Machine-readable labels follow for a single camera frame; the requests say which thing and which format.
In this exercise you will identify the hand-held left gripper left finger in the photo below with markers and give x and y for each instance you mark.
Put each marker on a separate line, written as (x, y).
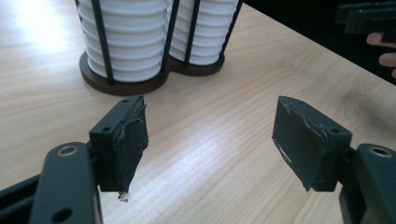
(124, 149)

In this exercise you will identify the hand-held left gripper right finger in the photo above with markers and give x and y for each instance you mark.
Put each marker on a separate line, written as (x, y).
(299, 140)

